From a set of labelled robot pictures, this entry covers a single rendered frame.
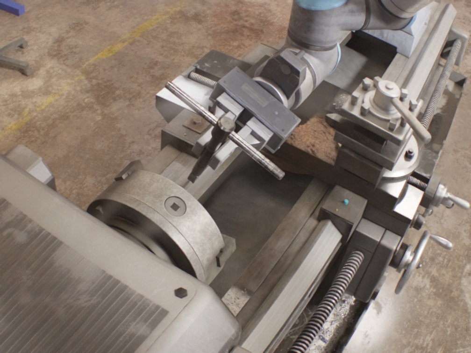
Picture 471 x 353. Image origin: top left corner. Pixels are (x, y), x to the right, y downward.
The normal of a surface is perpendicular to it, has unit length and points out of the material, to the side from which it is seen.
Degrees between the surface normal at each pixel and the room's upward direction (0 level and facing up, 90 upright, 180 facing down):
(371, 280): 90
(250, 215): 13
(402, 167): 0
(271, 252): 0
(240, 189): 9
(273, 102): 19
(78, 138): 0
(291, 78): 92
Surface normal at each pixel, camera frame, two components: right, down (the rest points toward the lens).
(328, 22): 0.25, 0.74
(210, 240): 0.76, -0.03
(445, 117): 0.08, -0.70
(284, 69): -0.57, 0.57
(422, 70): 0.57, -0.33
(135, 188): -0.14, -0.79
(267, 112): 0.33, -0.50
